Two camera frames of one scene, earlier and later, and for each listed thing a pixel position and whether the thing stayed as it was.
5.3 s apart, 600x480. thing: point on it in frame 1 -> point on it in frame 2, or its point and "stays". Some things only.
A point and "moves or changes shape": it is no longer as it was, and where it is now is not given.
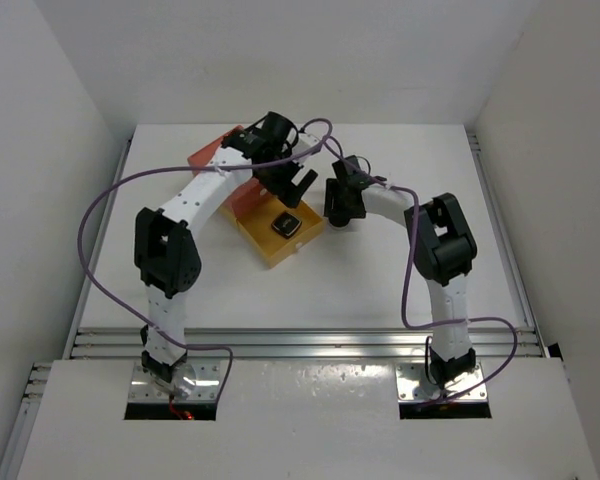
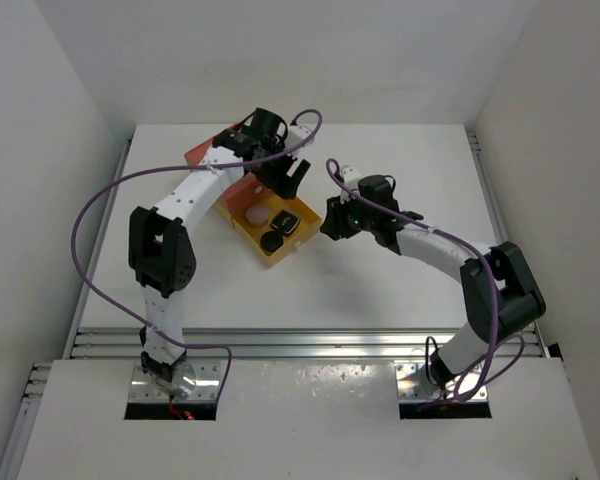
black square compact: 286,224 stays
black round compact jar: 339,222 moves or changes shape
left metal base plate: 203,375 stays
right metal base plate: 413,385 stays
